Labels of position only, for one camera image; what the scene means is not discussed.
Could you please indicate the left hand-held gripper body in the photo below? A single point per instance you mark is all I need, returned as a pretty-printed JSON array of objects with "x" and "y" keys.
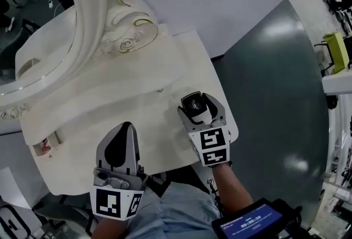
[{"x": 110, "y": 200}]

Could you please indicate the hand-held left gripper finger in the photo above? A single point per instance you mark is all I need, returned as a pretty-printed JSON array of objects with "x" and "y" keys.
[
  {"x": 135, "y": 155},
  {"x": 102, "y": 152}
]

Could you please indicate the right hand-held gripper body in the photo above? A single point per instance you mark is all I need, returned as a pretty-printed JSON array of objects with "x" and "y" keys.
[{"x": 213, "y": 147}]

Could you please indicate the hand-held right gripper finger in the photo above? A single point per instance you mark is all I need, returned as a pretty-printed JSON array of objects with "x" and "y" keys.
[
  {"x": 218, "y": 111},
  {"x": 192, "y": 127}
]

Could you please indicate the white ornate dressing table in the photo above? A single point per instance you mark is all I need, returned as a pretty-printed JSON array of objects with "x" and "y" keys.
[{"x": 137, "y": 136}]

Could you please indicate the small black compact case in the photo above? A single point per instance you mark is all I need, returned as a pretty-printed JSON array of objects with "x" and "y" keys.
[{"x": 195, "y": 104}]

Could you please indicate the person's right forearm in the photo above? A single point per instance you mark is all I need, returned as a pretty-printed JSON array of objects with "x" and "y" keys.
[{"x": 231, "y": 188}]

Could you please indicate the person's left forearm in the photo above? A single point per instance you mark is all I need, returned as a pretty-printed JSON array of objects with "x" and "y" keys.
[{"x": 110, "y": 229}]

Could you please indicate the black chest harness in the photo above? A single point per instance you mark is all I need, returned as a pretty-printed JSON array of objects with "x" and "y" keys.
[{"x": 162, "y": 185}]

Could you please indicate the person's light blue shirt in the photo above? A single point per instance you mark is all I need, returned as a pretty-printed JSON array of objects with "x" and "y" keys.
[{"x": 178, "y": 213}]

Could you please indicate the black wrist-worn screen device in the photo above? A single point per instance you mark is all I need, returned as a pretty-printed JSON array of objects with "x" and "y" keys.
[{"x": 247, "y": 224}]

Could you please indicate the white rounded machine black trim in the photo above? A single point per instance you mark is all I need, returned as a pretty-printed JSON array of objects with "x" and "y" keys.
[{"x": 16, "y": 221}]

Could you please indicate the white low cabinet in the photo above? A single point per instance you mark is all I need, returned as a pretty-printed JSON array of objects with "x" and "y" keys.
[{"x": 11, "y": 185}]

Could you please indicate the white side table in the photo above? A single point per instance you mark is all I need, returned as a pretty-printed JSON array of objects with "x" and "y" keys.
[{"x": 338, "y": 83}]

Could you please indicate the white cluttered storage rack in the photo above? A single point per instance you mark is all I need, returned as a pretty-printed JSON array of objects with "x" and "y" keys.
[{"x": 339, "y": 149}]

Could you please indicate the oval mirror carved cream frame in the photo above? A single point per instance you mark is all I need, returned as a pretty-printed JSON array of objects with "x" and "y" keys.
[{"x": 88, "y": 12}]

